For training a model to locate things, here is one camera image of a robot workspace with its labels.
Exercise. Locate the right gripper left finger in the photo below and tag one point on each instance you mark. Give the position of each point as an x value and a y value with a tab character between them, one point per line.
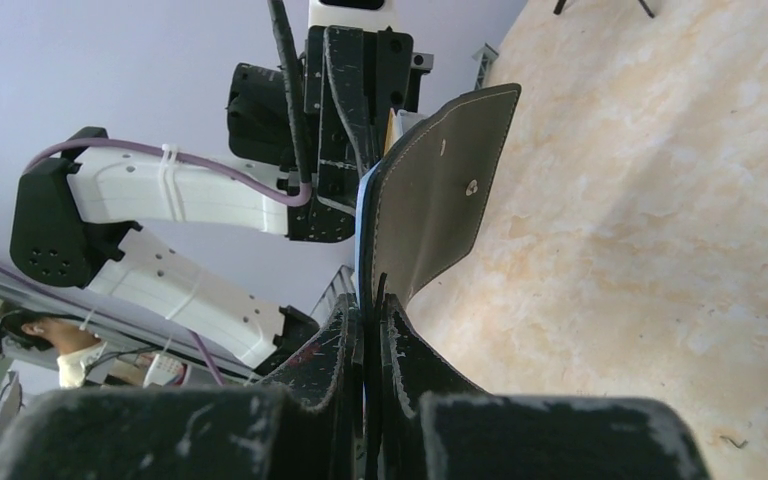
299	422

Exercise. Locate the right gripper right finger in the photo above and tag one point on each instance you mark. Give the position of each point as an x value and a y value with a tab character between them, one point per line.
437	424

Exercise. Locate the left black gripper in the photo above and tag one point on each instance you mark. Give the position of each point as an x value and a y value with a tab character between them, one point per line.
353	80

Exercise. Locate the black leather card holder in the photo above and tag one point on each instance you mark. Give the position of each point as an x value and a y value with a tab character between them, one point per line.
420	211

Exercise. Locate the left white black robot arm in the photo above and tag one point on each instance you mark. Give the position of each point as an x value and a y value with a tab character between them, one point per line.
79	223

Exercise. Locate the small grey tool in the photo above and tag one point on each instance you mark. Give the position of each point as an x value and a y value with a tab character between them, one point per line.
485	58

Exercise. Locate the person in background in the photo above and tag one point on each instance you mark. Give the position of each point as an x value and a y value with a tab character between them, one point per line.
77	349

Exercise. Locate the black tripod with grey tube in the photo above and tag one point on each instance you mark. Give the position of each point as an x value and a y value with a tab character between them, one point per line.
560	6

